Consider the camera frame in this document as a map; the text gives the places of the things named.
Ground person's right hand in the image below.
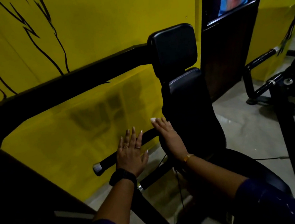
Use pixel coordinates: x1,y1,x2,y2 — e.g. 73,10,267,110
150,114,190,165

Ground black gym machine frame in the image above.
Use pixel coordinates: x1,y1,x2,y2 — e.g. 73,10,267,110
0,40,192,224

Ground short black machine handle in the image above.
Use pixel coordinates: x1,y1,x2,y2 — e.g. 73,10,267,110
135,160,177,192

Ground thin black floor cable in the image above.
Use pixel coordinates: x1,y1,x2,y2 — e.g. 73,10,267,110
253,154,290,163

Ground white label sticker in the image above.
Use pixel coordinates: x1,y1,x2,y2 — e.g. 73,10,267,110
54,206,96,224

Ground black padded backrest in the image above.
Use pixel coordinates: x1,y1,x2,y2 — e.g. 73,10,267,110
157,65,228,164

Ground dark wooden door panel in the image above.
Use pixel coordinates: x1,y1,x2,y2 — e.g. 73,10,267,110
193,0,269,104

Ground thin black hanging cord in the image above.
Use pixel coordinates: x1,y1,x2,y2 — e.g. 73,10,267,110
155,152,186,213

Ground black padded headrest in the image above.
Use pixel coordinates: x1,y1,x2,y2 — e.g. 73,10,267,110
145,22,201,82

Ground black padded seat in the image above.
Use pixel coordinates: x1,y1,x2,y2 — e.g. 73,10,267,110
184,141,295,224

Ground person's left hand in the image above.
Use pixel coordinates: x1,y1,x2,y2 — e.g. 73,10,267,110
112,125,152,180

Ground person's left forearm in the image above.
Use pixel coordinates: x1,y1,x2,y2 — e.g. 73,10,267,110
89,176,141,224

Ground black wristwatch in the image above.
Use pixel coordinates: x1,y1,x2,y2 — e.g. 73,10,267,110
107,166,138,188

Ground person's right forearm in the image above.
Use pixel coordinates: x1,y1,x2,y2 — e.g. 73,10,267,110
182,148,251,205

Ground person's navy right sleeve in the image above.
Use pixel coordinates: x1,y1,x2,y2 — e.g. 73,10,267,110
226,173,295,224

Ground gold bracelet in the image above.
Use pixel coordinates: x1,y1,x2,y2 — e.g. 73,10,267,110
182,153,196,163

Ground black gym machine chrome bars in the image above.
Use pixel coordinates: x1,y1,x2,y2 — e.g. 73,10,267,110
239,36,295,211

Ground long black machine handle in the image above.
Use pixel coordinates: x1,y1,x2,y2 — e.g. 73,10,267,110
89,127,164,177

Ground black machine side panel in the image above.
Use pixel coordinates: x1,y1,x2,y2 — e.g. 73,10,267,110
0,138,98,224

